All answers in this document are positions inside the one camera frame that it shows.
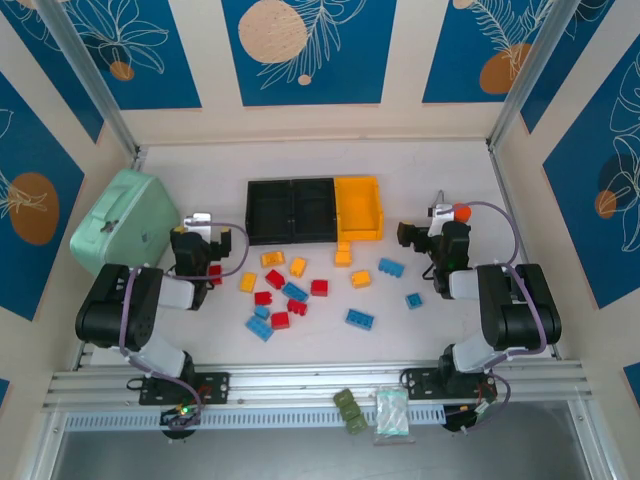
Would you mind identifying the black plastic bin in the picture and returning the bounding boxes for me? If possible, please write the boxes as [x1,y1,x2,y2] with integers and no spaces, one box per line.
[246,179,295,247]
[291,177,337,245]

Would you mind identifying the yellow plastic bin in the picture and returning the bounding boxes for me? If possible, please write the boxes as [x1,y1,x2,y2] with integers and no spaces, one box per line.
[333,174,386,243]

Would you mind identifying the mint green carry case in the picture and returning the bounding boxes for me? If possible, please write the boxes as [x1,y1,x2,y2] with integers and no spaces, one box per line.
[68,168,182,279]

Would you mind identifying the clear bag teal parts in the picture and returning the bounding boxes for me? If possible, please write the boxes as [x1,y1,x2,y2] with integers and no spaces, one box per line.
[372,384,417,446]

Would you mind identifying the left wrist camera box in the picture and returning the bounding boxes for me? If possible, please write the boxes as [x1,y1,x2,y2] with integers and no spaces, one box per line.
[183,212,214,232]

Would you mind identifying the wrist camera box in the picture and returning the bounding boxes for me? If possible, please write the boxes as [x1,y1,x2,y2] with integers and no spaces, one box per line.
[427,202,457,235]
[183,212,214,232]

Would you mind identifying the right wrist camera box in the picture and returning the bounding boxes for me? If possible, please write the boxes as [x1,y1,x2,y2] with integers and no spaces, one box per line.
[427,202,457,235]

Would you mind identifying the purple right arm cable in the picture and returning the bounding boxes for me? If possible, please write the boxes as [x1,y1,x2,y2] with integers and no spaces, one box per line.
[454,200,547,434]

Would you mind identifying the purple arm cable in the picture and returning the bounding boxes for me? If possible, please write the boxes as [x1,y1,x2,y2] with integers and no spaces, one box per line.
[119,222,250,431]
[454,200,547,434]

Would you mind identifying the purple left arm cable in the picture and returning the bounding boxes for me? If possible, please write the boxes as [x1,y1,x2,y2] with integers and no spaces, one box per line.
[119,222,250,431]

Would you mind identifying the blue floral wall panel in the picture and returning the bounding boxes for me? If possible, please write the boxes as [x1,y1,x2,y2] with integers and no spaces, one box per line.
[0,9,106,145]
[519,0,640,135]
[221,0,399,107]
[421,0,556,105]
[64,0,204,111]
[542,47,640,310]
[0,72,86,322]

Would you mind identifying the base circuit board with wires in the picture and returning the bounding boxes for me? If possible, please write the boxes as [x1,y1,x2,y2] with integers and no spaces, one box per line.
[158,399,204,441]
[443,399,501,436]

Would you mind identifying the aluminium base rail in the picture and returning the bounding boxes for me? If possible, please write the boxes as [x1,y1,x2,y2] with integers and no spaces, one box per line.
[42,360,591,414]

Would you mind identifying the grey slotted cable duct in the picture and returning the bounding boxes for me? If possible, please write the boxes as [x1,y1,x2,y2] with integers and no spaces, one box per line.
[63,405,447,432]

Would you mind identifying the aluminium frame post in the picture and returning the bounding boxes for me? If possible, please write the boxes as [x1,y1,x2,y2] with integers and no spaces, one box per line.
[34,0,141,159]
[487,0,576,149]

